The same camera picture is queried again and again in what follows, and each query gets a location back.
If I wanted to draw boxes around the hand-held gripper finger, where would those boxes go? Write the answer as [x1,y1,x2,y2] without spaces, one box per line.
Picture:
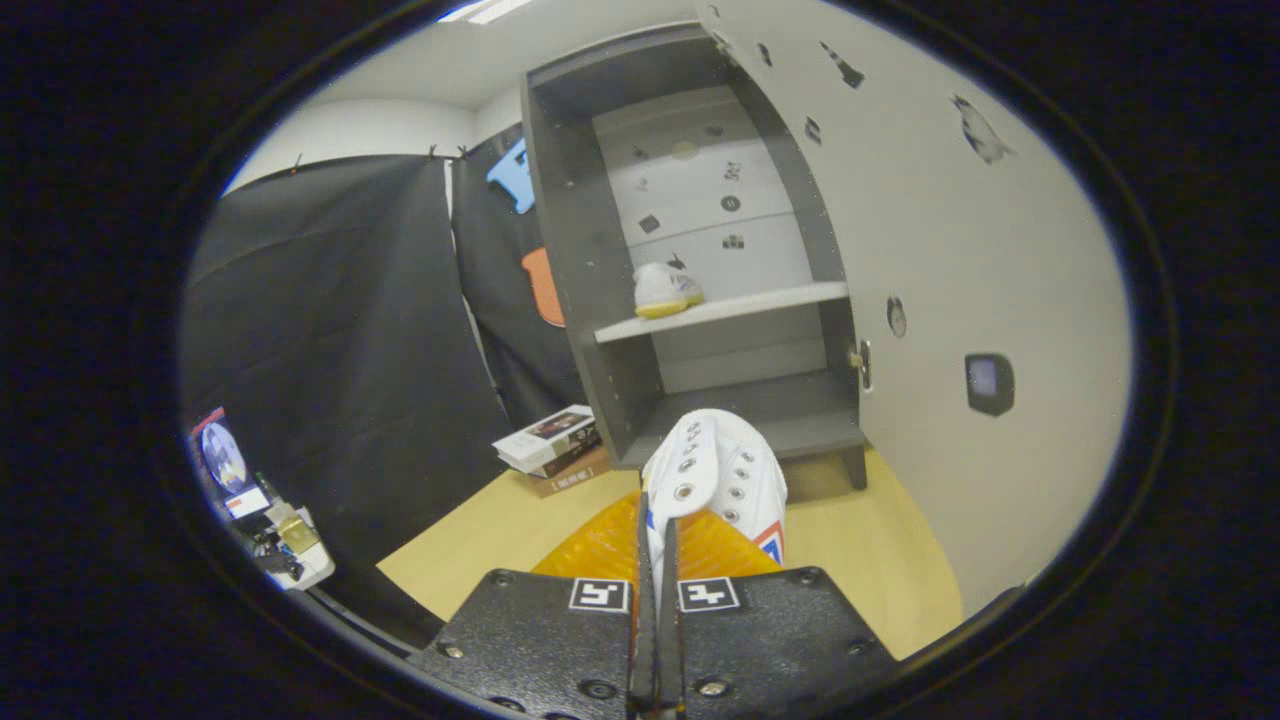
[657,508,898,720]
[410,490,656,720]

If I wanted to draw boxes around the light grey shoe cabinet door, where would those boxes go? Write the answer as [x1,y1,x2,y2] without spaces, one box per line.
[695,0,1136,616]

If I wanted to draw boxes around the dark book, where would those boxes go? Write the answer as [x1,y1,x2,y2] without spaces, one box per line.
[530,430,604,479]

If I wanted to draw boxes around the dark grey shoe cabinet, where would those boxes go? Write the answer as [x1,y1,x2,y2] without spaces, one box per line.
[520,22,869,491]

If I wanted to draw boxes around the white cabinet shelf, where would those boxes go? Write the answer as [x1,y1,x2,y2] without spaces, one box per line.
[594,281,851,345]

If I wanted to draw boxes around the brown book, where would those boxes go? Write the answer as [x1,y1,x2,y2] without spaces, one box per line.
[525,447,613,498]

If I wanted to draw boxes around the white canvas shoe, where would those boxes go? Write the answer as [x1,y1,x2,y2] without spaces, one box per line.
[640,408,790,591]
[633,262,705,320]

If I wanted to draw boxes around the long ceiling light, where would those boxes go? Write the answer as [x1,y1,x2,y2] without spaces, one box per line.
[437,0,536,25]

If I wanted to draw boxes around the white book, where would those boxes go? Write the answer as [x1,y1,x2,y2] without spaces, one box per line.
[492,404,601,471]

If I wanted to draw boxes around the black backdrop cloth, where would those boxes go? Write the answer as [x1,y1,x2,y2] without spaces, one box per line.
[185,125,591,651]

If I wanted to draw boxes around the colourful poster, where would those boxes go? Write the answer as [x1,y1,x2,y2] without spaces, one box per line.
[190,407,271,521]

